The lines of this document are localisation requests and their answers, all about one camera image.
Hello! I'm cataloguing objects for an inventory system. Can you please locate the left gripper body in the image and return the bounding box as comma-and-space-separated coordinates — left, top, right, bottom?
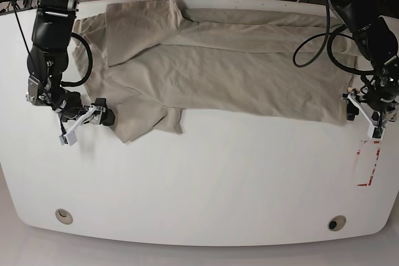
360, 75, 398, 112

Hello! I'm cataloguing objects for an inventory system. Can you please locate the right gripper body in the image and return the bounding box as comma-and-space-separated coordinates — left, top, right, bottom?
51, 90, 89, 123

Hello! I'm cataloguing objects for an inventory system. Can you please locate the beige T-shirt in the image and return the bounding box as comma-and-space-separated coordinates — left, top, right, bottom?
73, 0, 352, 143

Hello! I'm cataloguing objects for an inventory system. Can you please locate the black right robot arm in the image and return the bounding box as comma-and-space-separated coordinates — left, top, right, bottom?
27, 0, 115, 126

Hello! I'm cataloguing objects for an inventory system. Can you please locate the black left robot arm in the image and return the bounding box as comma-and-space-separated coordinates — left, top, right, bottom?
330, 0, 398, 113

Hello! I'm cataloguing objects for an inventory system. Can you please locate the red tape rectangle marking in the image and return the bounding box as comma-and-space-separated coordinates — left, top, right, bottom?
353, 140, 381, 187

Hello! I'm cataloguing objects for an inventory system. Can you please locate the left table grommet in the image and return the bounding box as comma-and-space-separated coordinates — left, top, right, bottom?
55, 209, 73, 225

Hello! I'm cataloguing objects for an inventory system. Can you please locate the table grommet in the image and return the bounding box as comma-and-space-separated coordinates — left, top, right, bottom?
55, 209, 73, 225
327, 216, 347, 232

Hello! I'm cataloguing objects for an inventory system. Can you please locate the right table grommet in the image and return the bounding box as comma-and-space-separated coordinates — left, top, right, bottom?
327, 216, 347, 232

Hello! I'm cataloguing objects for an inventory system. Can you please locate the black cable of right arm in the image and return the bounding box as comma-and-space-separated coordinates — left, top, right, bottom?
59, 32, 94, 88

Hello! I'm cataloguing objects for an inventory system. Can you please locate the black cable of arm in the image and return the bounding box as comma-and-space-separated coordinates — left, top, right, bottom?
59, 32, 94, 88
292, 0, 375, 75

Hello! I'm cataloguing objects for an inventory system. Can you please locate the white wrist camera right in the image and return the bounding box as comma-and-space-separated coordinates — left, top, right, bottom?
59, 105, 107, 146

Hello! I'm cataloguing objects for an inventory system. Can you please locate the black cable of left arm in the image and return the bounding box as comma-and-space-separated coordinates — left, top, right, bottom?
292, 0, 375, 75

